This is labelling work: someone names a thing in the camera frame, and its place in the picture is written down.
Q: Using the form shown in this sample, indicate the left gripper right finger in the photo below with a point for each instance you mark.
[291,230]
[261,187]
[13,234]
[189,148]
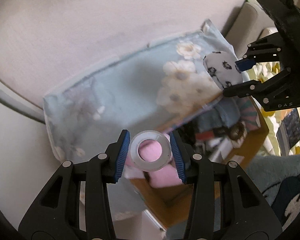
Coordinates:
[251,216]

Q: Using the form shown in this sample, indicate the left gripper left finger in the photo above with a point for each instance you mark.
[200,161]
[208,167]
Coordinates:
[74,203]

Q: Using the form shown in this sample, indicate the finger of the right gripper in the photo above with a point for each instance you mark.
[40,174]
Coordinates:
[245,64]
[242,90]

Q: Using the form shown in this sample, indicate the white black spotted sock roll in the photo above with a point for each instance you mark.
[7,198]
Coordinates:
[222,68]

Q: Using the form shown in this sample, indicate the grey sock roll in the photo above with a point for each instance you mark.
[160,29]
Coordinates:
[224,114]

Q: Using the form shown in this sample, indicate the brown hair scrunchie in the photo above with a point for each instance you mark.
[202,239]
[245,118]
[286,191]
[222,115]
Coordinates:
[237,131]

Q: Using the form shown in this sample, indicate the clear tape roll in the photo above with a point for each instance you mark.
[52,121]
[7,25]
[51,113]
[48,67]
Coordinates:
[150,150]

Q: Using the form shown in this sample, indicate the silver white cosmetic tube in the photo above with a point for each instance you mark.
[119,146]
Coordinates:
[218,149]

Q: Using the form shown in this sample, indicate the red black lipstick tube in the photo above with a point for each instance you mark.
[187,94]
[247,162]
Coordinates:
[206,136]

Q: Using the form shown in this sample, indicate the grey sofa cushion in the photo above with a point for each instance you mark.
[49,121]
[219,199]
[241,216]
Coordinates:
[251,24]

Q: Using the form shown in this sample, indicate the cardboard box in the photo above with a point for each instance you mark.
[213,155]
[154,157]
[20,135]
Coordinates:
[195,199]

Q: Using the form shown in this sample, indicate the teal fluffy rug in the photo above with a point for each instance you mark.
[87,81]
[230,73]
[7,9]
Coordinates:
[278,179]

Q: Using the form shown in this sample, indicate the floral light blue cloth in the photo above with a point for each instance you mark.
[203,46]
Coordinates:
[158,88]

